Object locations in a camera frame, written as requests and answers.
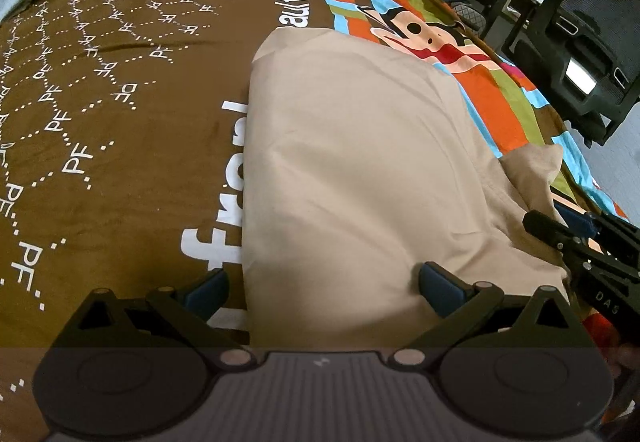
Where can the beige garment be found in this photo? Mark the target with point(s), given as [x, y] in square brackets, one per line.
[360, 161]

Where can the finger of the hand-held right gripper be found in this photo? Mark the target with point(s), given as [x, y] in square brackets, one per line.
[577, 218]
[547, 228]

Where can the brown cartoon printed blanket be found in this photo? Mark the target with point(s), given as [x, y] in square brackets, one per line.
[125, 121]

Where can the black quilted bag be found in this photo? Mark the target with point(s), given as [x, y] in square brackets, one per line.
[470, 14]

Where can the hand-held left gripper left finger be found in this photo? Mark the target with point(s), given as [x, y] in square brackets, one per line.
[207, 294]

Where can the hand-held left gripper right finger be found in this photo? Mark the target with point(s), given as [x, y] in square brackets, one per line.
[442, 289]

